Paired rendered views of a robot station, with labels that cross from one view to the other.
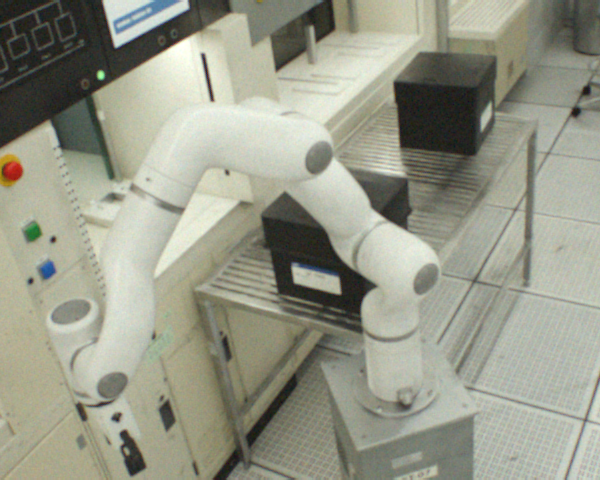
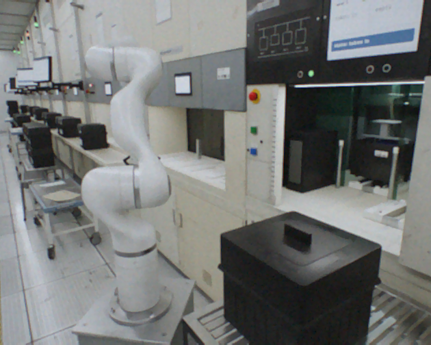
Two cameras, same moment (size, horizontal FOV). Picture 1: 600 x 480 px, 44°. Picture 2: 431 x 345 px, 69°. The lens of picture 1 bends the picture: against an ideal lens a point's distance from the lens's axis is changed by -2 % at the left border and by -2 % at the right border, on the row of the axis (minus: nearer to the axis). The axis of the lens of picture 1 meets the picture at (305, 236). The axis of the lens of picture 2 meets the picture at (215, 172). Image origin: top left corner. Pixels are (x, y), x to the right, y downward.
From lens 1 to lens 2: 2.02 m
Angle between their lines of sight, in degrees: 99
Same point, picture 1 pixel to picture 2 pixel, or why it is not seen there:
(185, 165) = not seen: hidden behind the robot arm
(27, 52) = (277, 44)
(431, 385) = (117, 313)
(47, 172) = (269, 109)
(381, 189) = (289, 262)
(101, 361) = not seen: hidden behind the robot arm
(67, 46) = (297, 48)
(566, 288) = not seen: outside the picture
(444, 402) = (100, 317)
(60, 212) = (268, 132)
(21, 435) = (226, 201)
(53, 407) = (237, 207)
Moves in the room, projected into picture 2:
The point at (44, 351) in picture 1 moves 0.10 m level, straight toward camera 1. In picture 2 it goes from (242, 182) to (222, 183)
